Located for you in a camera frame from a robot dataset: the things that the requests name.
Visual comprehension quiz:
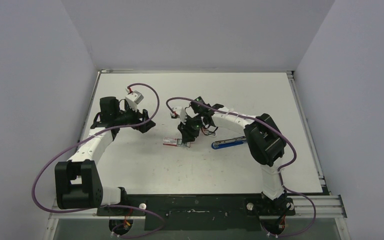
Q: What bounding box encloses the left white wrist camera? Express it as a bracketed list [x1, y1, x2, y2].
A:
[124, 91, 144, 111]

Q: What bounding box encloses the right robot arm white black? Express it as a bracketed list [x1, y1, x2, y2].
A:
[170, 97, 286, 215]

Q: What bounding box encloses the aluminium frame rail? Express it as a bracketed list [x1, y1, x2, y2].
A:
[51, 193, 347, 221]

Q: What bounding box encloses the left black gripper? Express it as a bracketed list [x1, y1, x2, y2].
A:
[114, 101, 155, 133]

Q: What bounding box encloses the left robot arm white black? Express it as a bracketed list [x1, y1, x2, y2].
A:
[54, 91, 156, 216]

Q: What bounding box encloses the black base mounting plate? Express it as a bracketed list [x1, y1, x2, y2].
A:
[96, 193, 296, 232]

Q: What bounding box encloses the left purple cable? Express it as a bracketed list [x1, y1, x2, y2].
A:
[31, 82, 166, 240]

